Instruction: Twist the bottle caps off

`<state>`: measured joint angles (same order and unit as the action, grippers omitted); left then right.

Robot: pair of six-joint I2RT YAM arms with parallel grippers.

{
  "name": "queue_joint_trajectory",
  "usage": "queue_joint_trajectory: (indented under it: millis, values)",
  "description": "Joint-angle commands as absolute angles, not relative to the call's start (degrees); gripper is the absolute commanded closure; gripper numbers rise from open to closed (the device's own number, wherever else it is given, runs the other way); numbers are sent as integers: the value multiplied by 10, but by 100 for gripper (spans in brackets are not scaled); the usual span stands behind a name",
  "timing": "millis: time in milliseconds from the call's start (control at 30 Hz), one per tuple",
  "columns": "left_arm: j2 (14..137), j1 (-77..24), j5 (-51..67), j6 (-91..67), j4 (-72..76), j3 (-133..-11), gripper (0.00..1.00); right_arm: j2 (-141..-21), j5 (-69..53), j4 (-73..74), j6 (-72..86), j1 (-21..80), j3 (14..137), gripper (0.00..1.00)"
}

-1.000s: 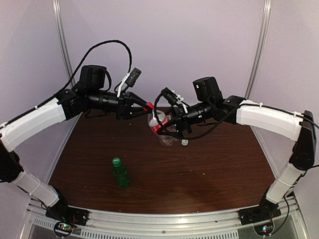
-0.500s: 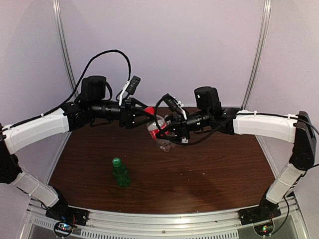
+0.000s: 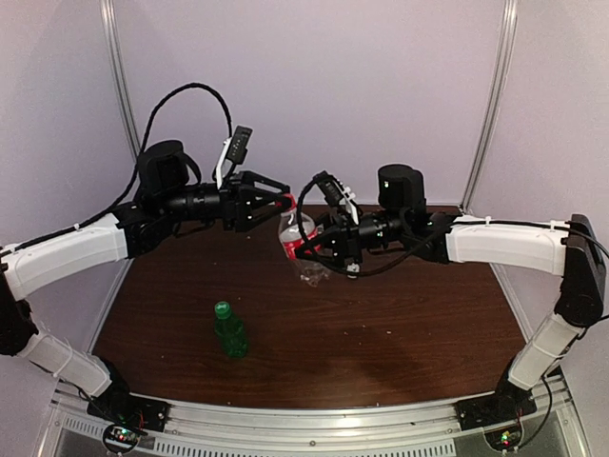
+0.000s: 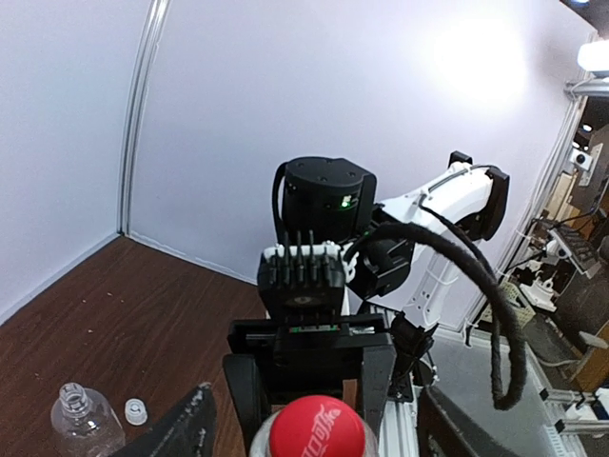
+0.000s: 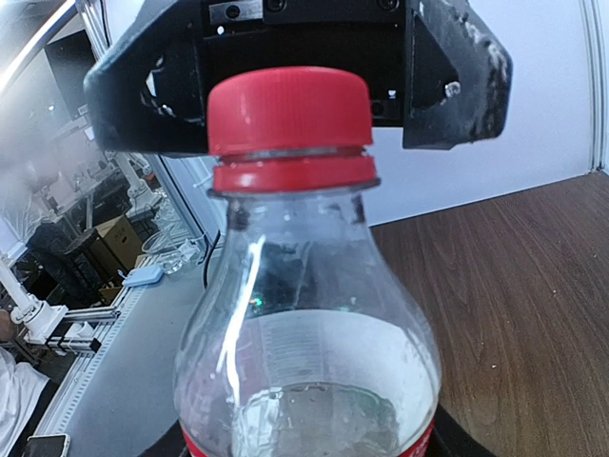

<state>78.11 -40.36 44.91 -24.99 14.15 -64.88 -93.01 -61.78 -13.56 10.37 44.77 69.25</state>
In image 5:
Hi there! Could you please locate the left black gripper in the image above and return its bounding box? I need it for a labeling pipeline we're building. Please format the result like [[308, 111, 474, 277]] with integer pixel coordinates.
[[189, 1, 409, 128]]

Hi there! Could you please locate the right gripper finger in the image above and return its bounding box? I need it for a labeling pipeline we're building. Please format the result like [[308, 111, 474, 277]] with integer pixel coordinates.
[[430, 405, 496, 457]]

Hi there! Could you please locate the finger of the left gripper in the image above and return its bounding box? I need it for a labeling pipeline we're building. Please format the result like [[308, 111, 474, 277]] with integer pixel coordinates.
[[403, 1, 513, 150], [84, 1, 208, 157]]

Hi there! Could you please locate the red bottle cap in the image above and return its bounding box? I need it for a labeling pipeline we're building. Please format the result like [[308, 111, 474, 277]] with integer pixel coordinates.
[[207, 67, 379, 194]]

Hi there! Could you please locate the red label cola bottle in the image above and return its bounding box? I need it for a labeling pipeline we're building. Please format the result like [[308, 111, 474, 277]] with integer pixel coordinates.
[[173, 156, 443, 457]]

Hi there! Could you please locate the cardboard box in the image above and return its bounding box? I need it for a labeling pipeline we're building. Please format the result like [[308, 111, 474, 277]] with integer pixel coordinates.
[[91, 215, 142, 282]]

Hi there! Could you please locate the light blue small box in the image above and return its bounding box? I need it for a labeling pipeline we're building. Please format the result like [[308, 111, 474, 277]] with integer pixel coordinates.
[[123, 265, 164, 288]]

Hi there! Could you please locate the small white background robot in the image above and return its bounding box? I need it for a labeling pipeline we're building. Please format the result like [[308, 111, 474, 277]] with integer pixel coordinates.
[[1, 255, 69, 345]]

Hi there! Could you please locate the white smartphone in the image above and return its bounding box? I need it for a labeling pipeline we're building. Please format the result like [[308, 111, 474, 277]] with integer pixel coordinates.
[[22, 433, 70, 457]]

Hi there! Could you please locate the aluminium front rail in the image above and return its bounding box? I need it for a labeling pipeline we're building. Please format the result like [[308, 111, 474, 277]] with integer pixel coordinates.
[[28, 275, 210, 457]]

